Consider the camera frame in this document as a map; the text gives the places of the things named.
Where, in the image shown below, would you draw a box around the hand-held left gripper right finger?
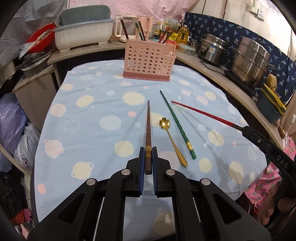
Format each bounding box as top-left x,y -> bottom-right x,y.
151,146 -> 271,241

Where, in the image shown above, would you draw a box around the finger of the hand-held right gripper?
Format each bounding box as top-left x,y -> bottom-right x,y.
242,125 -> 296,186

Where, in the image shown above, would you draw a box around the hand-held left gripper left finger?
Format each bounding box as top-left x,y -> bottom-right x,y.
26,146 -> 146,241

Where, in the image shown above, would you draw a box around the brown chopstick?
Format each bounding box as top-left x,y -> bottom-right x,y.
144,100 -> 153,175

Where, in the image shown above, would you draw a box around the pink perforated utensil basket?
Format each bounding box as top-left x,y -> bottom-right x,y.
122,38 -> 176,82

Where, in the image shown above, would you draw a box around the dark red chopstick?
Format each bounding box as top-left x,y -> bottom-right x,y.
120,19 -> 129,40
138,21 -> 147,41

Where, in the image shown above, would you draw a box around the green chopstick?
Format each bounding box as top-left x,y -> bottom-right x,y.
135,22 -> 144,41
159,90 -> 197,160

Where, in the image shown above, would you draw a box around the person's right hand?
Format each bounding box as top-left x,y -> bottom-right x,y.
264,183 -> 296,230

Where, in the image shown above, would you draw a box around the dark teal bin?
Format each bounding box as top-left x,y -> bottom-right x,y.
257,87 -> 287,123

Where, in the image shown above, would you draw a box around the pink pineapple print clothing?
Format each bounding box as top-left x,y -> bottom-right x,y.
244,139 -> 296,209

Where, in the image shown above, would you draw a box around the yellow trays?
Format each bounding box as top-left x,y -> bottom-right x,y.
261,83 -> 286,112

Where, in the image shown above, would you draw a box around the gold flower spoon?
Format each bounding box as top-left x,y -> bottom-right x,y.
159,117 -> 188,167

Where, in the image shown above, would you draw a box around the black induction cooker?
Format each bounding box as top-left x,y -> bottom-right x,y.
223,70 -> 257,96

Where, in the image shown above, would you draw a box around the blue spotted tablecloth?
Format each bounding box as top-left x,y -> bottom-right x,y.
30,59 -> 266,241

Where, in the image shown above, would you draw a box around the light wooden counter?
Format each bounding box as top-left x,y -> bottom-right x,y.
47,42 -> 286,149

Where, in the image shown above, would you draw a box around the stainless steel steamer pot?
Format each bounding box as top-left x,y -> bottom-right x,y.
231,36 -> 275,88

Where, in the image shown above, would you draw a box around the silver rice cooker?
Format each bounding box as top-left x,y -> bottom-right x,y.
198,34 -> 234,67

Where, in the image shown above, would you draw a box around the clear glass food container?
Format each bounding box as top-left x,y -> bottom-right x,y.
178,44 -> 197,55

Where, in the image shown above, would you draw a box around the navy printed cloth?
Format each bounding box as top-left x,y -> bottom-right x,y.
183,11 -> 296,102

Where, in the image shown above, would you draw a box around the white plastic bag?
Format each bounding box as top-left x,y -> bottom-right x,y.
14,122 -> 41,172

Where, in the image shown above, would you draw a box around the wooden cabinet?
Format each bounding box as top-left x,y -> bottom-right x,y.
11,65 -> 62,132

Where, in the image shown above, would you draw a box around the yellow cooking oil bottle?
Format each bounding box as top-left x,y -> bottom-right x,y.
177,26 -> 189,45

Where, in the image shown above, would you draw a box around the purple plastic bag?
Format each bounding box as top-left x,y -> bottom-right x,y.
0,93 -> 28,172

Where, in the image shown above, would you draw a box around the white clear jug kettle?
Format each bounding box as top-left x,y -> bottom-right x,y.
113,16 -> 139,43

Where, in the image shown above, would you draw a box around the pink electric kettle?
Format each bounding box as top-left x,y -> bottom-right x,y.
136,15 -> 154,40

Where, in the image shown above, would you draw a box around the white green carton box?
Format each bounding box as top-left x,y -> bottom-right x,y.
163,17 -> 182,29

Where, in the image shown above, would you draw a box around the white blue-rimmed dish tub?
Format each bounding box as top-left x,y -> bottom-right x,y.
53,19 -> 115,51

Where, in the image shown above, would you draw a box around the stacked black pans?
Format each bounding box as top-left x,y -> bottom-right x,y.
15,50 -> 52,78

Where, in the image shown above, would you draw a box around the pink dotted cloth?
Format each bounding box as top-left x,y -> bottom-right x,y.
67,0 -> 197,24

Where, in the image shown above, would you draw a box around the grey-green perforated lid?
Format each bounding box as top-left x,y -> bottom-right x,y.
58,6 -> 112,26

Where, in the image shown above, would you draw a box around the red plastic basin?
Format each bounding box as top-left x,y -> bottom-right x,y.
25,23 -> 56,52

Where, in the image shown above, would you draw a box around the grey striped plastic sheet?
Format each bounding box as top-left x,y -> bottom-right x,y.
0,0 -> 70,61

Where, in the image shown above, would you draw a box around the black power cable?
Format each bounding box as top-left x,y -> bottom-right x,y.
200,60 -> 226,70

